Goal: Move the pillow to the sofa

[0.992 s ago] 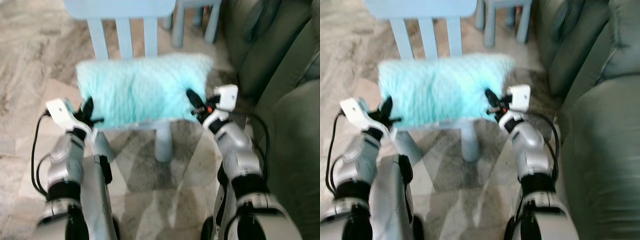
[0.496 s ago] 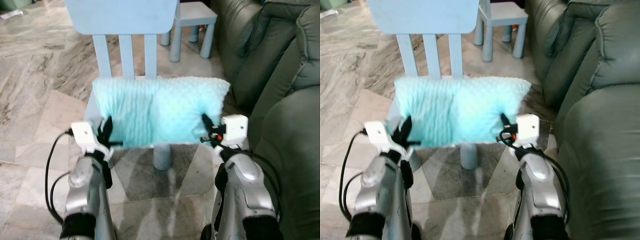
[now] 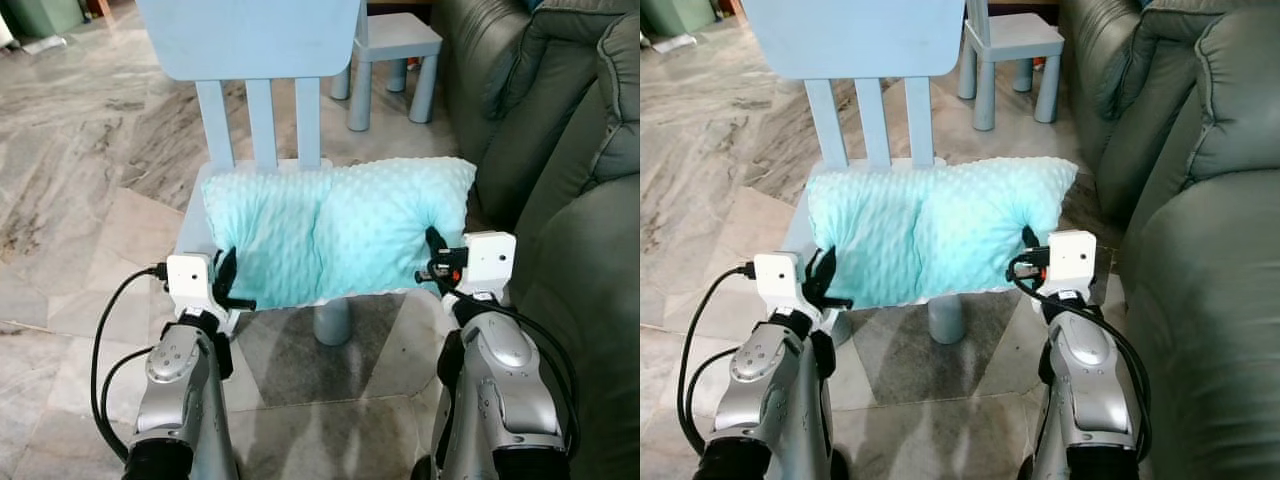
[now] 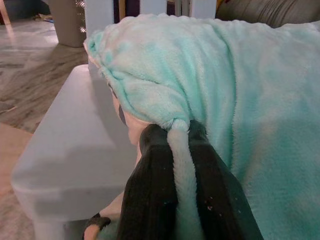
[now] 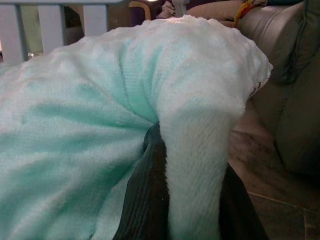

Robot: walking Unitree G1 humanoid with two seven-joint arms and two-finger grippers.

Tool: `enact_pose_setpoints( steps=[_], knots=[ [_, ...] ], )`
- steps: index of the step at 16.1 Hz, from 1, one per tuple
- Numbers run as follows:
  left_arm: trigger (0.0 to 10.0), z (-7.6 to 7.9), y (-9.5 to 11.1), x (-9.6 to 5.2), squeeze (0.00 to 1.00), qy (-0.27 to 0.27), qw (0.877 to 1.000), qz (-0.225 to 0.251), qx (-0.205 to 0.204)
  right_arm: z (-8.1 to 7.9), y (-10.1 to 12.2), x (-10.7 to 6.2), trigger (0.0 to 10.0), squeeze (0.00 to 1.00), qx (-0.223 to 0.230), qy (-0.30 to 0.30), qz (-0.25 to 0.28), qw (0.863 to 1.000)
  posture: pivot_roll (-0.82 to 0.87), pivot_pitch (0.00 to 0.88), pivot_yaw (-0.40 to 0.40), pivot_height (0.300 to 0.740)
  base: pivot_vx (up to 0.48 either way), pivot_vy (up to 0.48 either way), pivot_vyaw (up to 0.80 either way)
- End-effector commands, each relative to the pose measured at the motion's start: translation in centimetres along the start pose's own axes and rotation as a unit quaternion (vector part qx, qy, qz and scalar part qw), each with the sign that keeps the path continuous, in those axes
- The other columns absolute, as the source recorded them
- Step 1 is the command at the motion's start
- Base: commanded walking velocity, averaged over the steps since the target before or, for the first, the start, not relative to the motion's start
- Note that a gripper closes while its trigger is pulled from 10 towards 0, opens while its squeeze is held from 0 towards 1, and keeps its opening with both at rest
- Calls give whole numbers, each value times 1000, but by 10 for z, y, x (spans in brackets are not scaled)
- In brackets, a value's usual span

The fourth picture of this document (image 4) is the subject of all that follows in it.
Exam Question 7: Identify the beige bin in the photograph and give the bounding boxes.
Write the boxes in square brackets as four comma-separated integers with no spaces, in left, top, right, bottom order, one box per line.
[47,0,87,48]

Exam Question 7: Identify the mint green fleece pillow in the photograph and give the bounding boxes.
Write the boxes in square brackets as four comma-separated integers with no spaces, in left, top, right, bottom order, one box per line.
[83,11,320,240]

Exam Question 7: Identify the grey-green sofa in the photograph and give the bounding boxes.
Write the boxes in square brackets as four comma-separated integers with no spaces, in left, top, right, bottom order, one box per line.
[215,0,320,29]

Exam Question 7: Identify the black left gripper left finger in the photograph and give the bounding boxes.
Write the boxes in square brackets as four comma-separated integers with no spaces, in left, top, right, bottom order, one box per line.
[119,124,185,240]

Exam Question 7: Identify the white furniture frame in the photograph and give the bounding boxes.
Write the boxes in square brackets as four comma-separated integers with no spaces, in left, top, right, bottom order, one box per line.
[84,0,217,41]

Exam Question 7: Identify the white table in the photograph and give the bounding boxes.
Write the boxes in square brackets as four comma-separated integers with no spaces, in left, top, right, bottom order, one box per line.
[9,63,141,240]

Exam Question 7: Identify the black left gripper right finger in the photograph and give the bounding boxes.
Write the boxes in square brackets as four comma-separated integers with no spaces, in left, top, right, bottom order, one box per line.
[187,119,263,240]

